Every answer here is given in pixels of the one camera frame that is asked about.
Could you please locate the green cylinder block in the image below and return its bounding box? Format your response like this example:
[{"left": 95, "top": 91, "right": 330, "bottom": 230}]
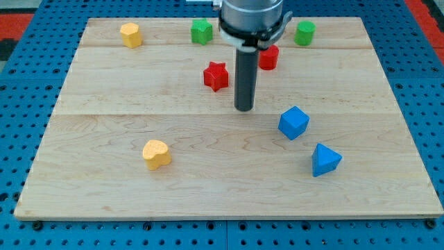
[{"left": 294, "top": 21, "right": 316, "bottom": 46}]

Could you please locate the green star block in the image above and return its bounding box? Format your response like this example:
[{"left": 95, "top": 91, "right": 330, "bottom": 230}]
[{"left": 190, "top": 18, "right": 213, "bottom": 45}]

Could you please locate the red star block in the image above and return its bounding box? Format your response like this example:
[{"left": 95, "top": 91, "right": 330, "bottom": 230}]
[{"left": 203, "top": 61, "right": 229, "bottom": 92}]

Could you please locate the yellow hexagon block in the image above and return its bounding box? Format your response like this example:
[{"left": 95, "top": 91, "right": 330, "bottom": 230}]
[{"left": 120, "top": 23, "right": 143, "bottom": 49}]

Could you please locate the blue cube block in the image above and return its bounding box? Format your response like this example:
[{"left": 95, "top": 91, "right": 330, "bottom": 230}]
[{"left": 278, "top": 106, "right": 309, "bottom": 140}]

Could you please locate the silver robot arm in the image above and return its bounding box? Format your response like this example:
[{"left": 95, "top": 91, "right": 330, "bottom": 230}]
[{"left": 186, "top": 0, "right": 293, "bottom": 53}]

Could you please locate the blue triangle block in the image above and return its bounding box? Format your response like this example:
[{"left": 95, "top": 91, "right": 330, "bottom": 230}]
[{"left": 311, "top": 143, "right": 343, "bottom": 177}]

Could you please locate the red cylinder block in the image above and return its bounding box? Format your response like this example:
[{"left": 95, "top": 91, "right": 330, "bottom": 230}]
[{"left": 258, "top": 45, "right": 280, "bottom": 70}]

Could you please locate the wooden board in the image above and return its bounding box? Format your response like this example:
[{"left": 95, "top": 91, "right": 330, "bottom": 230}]
[{"left": 15, "top": 17, "right": 443, "bottom": 221}]

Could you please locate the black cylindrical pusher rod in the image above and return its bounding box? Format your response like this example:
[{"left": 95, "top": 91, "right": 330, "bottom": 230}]
[{"left": 234, "top": 50, "right": 259, "bottom": 112}]

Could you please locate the yellow heart block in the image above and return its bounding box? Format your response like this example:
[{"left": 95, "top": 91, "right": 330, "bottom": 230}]
[{"left": 142, "top": 140, "right": 172, "bottom": 171}]

